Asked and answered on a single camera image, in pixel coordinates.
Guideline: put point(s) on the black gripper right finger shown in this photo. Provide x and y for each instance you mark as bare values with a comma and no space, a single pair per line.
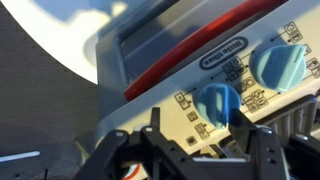
240,128

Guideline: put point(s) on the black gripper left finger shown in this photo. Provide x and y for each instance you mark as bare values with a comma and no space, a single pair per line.
155,118

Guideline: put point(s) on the blue knob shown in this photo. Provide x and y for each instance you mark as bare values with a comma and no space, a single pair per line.
215,101
280,68

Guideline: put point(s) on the grey toy oven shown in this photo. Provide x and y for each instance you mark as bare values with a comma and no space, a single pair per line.
187,147

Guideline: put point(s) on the round white table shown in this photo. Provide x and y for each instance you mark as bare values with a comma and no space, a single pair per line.
69,29

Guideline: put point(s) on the red oven door handle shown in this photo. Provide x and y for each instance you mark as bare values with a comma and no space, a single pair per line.
194,41

